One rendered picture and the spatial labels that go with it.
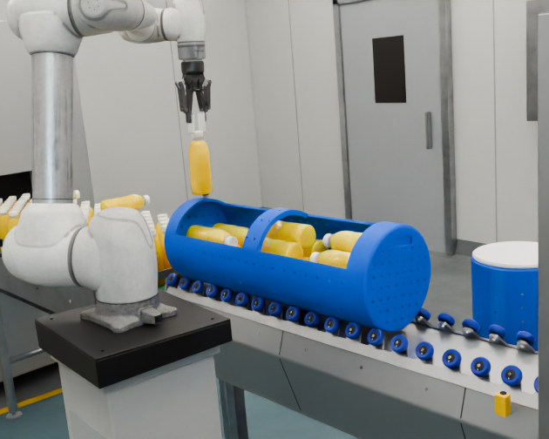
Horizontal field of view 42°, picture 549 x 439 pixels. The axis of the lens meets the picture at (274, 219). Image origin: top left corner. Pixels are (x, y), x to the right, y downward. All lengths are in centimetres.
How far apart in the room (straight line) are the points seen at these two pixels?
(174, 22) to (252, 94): 540
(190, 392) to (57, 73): 86
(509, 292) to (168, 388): 103
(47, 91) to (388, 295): 99
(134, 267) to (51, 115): 44
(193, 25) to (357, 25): 419
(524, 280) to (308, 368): 68
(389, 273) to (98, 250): 73
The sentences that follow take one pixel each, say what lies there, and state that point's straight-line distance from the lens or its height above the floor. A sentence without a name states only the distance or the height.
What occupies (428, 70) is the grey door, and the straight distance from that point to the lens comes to 593.
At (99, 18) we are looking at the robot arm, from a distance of 179.
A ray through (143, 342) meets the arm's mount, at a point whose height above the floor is 107.
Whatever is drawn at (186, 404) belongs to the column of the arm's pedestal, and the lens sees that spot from 183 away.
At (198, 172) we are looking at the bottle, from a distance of 236.
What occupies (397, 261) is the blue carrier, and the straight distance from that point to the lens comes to 185.
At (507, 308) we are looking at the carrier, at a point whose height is 90.
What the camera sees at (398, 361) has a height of 92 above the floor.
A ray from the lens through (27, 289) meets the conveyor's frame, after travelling 329.
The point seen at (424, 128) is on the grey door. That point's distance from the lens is 599.
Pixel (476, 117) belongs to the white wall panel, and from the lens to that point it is 573.
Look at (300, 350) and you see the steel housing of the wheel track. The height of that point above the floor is 87.
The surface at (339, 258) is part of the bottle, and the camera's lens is 188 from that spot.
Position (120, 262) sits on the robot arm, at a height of 123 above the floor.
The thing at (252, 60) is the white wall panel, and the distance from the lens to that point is 768.
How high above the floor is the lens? 165
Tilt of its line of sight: 12 degrees down
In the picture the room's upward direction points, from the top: 5 degrees counter-clockwise
